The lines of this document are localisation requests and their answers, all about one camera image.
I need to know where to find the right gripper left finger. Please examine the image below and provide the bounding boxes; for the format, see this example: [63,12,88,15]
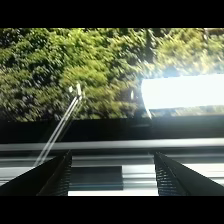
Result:
[0,149,73,197]

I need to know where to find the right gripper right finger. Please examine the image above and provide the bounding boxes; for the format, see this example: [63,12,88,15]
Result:
[153,151,224,197]

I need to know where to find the silver frame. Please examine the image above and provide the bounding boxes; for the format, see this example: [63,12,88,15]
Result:
[0,137,224,197]

